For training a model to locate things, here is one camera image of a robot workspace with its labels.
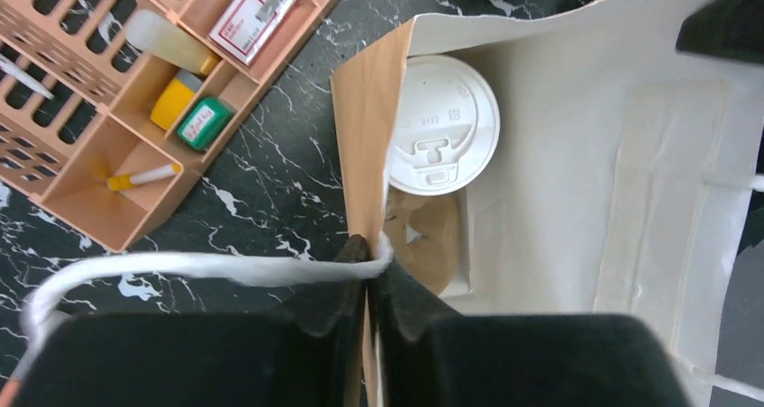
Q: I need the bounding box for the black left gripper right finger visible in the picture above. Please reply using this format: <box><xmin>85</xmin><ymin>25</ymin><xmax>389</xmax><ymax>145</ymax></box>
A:
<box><xmin>368</xmin><ymin>263</ymin><xmax>689</xmax><ymax>406</ymax></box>

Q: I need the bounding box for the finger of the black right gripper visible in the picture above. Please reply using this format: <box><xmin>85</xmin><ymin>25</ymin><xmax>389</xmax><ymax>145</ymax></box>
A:
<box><xmin>675</xmin><ymin>0</ymin><xmax>763</xmax><ymax>66</ymax></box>

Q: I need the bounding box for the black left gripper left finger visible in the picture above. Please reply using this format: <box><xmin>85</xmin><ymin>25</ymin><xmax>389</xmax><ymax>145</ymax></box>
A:
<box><xmin>12</xmin><ymin>235</ymin><xmax>371</xmax><ymax>406</ymax></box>

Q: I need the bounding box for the brown pulp cup carrier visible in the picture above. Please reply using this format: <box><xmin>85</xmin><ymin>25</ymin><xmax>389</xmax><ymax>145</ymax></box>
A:
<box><xmin>383</xmin><ymin>187</ymin><xmax>461</xmax><ymax>294</ymax></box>

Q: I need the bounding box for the brown paper takeout bag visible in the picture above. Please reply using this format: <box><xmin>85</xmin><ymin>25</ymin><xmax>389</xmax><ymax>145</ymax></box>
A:
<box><xmin>21</xmin><ymin>0</ymin><xmax>764</xmax><ymax>407</ymax></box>

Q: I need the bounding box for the green small box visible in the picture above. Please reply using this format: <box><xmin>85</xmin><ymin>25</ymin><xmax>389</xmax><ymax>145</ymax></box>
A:
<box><xmin>176</xmin><ymin>96</ymin><xmax>235</xmax><ymax>151</ymax></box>

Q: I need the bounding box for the yellow white marker pen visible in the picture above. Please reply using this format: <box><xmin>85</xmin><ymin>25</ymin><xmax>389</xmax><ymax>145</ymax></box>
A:
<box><xmin>106</xmin><ymin>163</ymin><xmax>181</xmax><ymax>192</ymax></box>

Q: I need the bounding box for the orange small item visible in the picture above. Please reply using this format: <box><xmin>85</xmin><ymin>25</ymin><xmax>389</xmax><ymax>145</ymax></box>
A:
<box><xmin>150</xmin><ymin>69</ymin><xmax>203</xmax><ymax>131</ymax></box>

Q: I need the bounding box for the orange desktop file organizer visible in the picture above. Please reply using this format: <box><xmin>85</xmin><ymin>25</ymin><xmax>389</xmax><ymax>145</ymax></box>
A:
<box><xmin>1</xmin><ymin>0</ymin><xmax>338</xmax><ymax>251</ymax></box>

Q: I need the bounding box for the red white staples box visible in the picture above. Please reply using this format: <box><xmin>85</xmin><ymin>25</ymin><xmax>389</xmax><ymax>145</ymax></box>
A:
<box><xmin>209</xmin><ymin>0</ymin><xmax>297</xmax><ymax>65</ymax></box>

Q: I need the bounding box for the cream glue stick tube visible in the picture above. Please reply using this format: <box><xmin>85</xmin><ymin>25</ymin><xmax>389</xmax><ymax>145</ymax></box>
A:
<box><xmin>125</xmin><ymin>9</ymin><xmax>220</xmax><ymax>76</ymax></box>

